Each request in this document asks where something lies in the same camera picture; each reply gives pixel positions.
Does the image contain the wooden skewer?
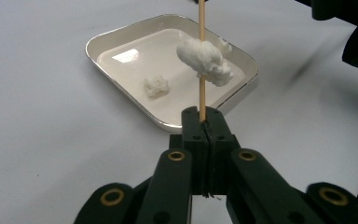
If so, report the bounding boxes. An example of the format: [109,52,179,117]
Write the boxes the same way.
[197,0,208,123]

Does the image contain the white cotton ball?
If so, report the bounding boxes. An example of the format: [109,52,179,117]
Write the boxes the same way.
[175,36,235,88]
[143,75,172,99]

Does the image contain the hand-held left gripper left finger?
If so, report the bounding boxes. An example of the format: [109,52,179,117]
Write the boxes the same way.
[135,105,210,224]

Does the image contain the white square tray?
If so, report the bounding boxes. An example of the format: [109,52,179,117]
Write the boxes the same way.
[84,13,260,134]

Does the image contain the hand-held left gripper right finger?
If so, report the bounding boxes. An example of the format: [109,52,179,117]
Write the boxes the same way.
[204,106,324,224]

